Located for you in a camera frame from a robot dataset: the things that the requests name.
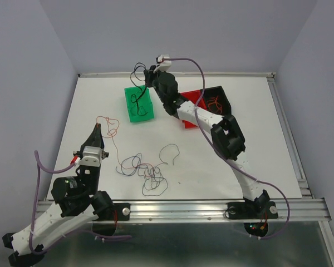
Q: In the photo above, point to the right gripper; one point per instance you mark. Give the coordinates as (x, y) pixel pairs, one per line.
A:
(149, 74)

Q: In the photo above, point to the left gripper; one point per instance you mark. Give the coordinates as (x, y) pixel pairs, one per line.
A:
(96, 138)

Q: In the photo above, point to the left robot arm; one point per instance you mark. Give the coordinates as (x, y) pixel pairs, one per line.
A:
(76, 201)

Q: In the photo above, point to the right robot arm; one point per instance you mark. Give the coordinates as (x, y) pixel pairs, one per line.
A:
(227, 138)

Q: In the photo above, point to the green plastic bin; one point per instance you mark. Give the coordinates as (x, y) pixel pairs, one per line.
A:
(139, 104)

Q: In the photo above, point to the red plastic bin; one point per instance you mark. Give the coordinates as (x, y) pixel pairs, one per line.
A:
(193, 96)

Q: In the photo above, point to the black plastic bin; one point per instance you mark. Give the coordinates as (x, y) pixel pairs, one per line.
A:
(216, 101)

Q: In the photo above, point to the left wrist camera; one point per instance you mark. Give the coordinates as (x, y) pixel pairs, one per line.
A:
(91, 156)

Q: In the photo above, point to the aluminium back rail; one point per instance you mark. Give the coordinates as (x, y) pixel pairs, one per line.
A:
(183, 74)

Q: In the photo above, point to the aluminium rail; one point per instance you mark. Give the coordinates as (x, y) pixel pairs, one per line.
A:
(183, 74)
(217, 211)
(291, 146)

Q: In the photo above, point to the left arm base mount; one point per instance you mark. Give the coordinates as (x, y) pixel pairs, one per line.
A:
(120, 212)

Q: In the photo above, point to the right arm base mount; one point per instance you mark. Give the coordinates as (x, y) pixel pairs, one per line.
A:
(245, 211)

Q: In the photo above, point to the aluminium right side rail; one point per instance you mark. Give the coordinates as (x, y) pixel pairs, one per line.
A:
(291, 146)

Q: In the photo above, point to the aluminium front rail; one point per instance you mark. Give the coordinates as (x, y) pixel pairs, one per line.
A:
(217, 211)

